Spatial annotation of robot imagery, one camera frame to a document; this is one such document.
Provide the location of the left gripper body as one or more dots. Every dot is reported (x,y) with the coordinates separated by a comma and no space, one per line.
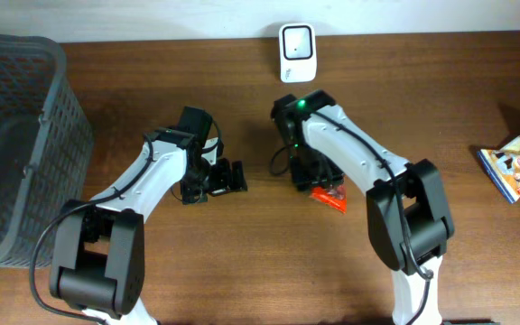
(222,179)

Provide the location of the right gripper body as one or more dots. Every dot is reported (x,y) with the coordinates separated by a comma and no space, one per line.
(316,179)

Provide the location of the red snack bag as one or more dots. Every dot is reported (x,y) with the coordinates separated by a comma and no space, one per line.
(334,197)

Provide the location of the yellow wet wipes pack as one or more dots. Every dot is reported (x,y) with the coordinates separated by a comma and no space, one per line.
(519,158)

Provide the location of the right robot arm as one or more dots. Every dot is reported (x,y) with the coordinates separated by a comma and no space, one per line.
(409,223)

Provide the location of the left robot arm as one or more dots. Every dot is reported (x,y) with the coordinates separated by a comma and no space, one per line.
(98,261)

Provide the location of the white barcode scanner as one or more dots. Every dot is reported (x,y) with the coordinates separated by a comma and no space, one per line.
(298,55)

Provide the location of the grey plastic mesh basket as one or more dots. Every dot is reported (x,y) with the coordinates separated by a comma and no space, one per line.
(46,143)

